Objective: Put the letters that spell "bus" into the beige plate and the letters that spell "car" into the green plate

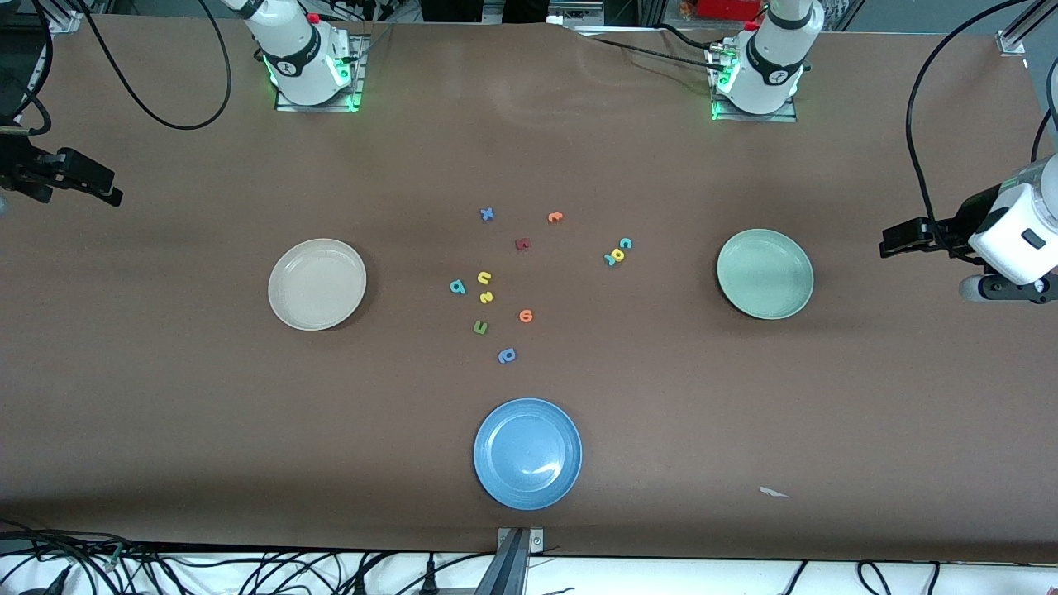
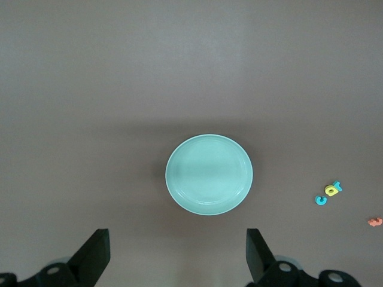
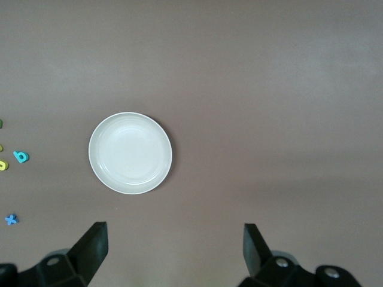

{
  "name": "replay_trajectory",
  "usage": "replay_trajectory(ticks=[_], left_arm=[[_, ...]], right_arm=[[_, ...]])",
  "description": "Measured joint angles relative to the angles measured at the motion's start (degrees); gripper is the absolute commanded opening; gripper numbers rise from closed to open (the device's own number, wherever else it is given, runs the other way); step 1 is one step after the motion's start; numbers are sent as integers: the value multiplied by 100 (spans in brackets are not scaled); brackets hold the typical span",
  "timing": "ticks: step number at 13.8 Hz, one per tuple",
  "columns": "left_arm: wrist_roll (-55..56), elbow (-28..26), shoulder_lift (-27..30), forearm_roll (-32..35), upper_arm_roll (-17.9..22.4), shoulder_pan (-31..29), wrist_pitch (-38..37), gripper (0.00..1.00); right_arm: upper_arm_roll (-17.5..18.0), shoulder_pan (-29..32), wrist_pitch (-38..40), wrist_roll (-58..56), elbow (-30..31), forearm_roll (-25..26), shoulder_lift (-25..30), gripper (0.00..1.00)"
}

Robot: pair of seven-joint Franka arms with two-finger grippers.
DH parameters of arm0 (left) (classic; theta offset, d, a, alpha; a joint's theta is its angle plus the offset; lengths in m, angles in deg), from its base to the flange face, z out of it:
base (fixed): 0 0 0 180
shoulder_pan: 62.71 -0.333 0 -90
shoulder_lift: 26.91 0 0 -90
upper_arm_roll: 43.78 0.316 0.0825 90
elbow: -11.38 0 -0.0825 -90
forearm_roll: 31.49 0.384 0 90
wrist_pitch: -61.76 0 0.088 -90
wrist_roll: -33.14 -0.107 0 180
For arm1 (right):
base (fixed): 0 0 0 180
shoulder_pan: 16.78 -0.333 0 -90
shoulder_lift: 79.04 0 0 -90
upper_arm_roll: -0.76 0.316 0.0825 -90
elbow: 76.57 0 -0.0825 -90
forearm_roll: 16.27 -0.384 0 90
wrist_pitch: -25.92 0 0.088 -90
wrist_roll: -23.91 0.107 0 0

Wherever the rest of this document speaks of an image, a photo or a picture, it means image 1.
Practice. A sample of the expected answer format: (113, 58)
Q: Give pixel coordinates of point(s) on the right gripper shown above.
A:
(18, 163)

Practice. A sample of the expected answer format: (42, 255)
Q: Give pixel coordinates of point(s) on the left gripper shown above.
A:
(957, 225)

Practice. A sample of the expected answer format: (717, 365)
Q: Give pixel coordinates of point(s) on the red box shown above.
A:
(727, 8)

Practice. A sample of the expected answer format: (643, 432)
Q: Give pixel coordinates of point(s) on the white paper scrap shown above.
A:
(773, 492)

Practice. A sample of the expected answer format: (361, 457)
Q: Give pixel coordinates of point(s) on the green round plate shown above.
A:
(764, 273)

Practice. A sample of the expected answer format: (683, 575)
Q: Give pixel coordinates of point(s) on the beige round plate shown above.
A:
(316, 284)

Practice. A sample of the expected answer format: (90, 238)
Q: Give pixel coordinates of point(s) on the blue round plate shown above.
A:
(527, 454)

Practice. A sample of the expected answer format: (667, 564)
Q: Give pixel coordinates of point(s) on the grey metal bracket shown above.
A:
(514, 562)

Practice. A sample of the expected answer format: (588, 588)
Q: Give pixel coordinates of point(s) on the aluminium frame rail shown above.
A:
(66, 22)
(1015, 37)

